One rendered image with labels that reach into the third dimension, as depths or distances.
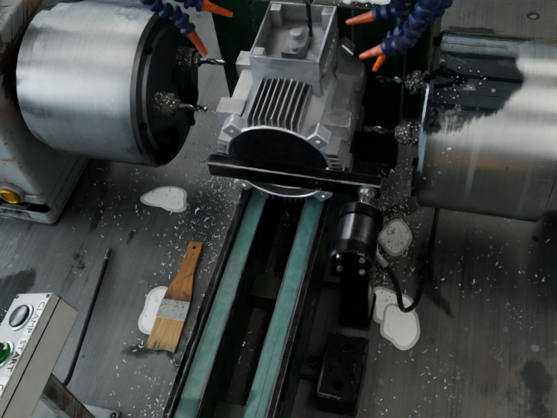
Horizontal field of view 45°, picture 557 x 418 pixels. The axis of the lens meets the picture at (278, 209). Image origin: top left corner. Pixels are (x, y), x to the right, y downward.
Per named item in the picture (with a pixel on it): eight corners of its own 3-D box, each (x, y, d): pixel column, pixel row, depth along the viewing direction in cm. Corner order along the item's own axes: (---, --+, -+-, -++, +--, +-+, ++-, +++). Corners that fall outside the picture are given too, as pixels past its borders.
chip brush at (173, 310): (183, 241, 118) (182, 239, 117) (210, 245, 117) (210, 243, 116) (145, 349, 106) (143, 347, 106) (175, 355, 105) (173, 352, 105)
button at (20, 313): (25, 310, 84) (14, 303, 82) (41, 310, 82) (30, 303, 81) (13, 332, 82) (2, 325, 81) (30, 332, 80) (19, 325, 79)
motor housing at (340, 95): (259, 104, 118) (244, 17, 103) (366, 117, 114) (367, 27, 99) (226, 194, 107) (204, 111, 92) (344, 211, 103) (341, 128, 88)
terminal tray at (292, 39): (273, 38, 105) (268, 0, 99) (340, 45, 103) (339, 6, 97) (253, 93, 99) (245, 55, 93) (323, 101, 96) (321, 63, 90)
